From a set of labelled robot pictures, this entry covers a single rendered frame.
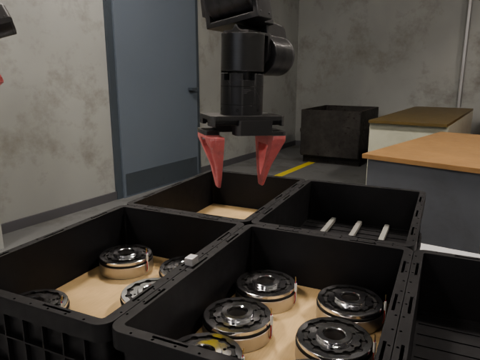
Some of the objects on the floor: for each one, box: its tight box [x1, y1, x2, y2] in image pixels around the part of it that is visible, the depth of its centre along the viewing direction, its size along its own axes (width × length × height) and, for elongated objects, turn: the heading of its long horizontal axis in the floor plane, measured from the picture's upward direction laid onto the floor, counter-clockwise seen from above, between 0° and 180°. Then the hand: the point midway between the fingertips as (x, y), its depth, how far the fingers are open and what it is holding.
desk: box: [362, 131, 480, 254], centre depth 301 cm, size 71×139×74 cm, turn 138°
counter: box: [366, 106, 474, 185], centre depth 521 cm, size 72×222×76 cm, turn 148°
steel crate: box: [300, 105, 379, 166], centre depth 634 cm, size 87×106×73 cm
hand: (240, 180), depth 62 cm, fingers open, 6 cm apart
